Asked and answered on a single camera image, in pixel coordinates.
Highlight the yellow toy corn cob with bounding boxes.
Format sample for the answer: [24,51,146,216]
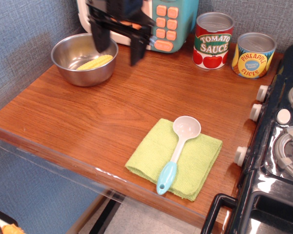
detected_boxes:
[76,55,113,70]

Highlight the white stove knob lower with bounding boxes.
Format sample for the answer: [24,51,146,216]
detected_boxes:
[234,146,248,167]

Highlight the tomato sauce can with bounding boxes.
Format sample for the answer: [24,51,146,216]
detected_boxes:
[192,12,234,70]

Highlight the white spoon teal handle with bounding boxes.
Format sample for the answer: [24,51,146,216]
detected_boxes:
[156,116,202,195]

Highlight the white round stove button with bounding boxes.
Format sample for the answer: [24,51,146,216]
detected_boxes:
[276,108,291,125]

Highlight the white stove knob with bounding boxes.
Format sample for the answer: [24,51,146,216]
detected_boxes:
[249,104,262,122]
[256,85,269,102]
[234,146,248,167]

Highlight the white stove knob upper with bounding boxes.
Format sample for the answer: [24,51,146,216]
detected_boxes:
[256,85,269,102]

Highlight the teal toy microwave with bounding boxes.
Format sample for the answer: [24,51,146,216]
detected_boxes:
[76,0,200,54]

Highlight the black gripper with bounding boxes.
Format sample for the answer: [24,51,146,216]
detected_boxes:
[86,0,155,66]

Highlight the pineapple slices can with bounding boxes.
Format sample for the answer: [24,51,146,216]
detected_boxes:
[231,32,277,79]

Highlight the white stove knob middle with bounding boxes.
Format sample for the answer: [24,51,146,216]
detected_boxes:
[249,104,262,122]

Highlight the black toy stove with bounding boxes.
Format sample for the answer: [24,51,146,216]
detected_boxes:
[201,45,293,234]

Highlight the stainless steel bowl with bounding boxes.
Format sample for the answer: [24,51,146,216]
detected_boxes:
[51,33,119,87]

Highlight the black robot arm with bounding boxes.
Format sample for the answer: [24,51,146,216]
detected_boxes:
[86,0,155,66]

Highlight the green folded towel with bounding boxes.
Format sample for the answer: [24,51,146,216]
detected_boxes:
[125,118,223,201]

